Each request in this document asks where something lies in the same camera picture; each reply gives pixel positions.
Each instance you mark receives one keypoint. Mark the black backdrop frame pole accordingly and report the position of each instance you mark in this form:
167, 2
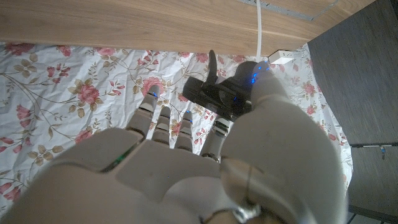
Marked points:
370, 145

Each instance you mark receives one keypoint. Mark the white power strip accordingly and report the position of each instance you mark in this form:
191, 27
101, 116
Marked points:
281, 57

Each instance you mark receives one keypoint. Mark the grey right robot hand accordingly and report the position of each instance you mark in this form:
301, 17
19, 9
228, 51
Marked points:
155, 177

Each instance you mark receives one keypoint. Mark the floral backdrop cloth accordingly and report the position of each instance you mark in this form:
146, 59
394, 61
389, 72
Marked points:
62, 93

